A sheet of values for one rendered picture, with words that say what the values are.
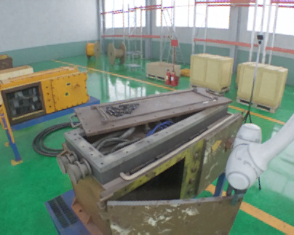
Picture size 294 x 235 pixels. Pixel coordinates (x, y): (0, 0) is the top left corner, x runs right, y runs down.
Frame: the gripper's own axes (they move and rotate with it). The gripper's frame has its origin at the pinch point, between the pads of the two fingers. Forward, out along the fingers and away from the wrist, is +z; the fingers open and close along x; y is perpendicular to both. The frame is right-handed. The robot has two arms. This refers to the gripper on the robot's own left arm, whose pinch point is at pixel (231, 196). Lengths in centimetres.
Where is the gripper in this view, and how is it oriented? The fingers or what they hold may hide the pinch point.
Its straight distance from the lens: 104.0
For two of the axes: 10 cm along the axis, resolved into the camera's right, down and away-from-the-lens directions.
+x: 0.3, 4.1, -9.1
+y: -10.0, 0.1, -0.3
